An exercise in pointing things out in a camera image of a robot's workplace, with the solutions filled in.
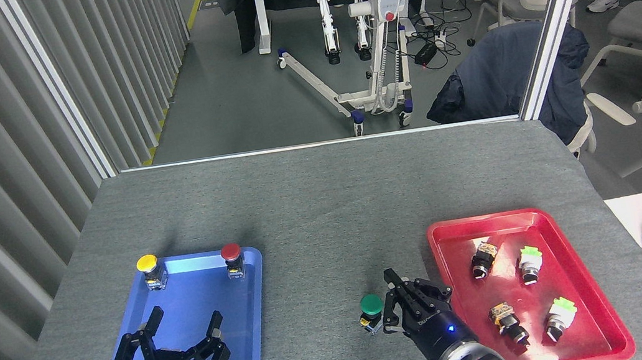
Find red plastic tray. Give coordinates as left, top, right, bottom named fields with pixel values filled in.
left=425, top=195, right=638, bottom=360

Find black floor cables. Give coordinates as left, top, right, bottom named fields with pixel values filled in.
left=396, top=0, right=507, bottom=75

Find black power adapter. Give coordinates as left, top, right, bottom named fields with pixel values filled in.
left=411, top=40, right=442, bottom=68

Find green push button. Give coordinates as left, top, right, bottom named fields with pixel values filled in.
left=355, top=291, right=389, bottom=336

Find red push button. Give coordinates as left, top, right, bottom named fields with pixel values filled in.
left=218, top=241, right=248, bottom=282

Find white wheeled stand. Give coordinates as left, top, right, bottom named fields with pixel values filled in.
left=269, top=0, right=455, bottom=146

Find black yellow-labelled selector switch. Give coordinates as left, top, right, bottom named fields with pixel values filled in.
left=488, top=299, right=532, bottom=353
left=466, top=238, right=502, bottom=280

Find white chair under jacket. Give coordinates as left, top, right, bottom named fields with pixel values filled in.
left=561, top=102, right=600, bottom=160

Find blue plastic tray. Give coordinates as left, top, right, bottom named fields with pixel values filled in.
left=77, top=243, right=277, bottom=360

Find dark blue jacket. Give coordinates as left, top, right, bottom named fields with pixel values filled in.
left=414, top=12, right=603, bottom=164

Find silver horizontal rail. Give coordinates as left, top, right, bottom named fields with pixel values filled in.
left=118, top=111, right=524, bottom=175

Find silver aluminium post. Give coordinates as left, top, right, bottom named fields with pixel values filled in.
left=0, top=0, right=121, bottom=190
left=503, top=0, right=626, bottom=123

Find white green-capped switch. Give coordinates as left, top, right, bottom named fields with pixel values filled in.
left=514, top=242, right=548, bottom=287
left=539, top=294, right=583, bottom=346

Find yellow push button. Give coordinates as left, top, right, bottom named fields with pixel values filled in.
left=134, top=252, right=171, bottom=293

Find white hanging robot leg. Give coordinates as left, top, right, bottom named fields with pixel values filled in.
left=350, top=9, right=375, bottom=63
left=315, top=0, right=346, bottom=68

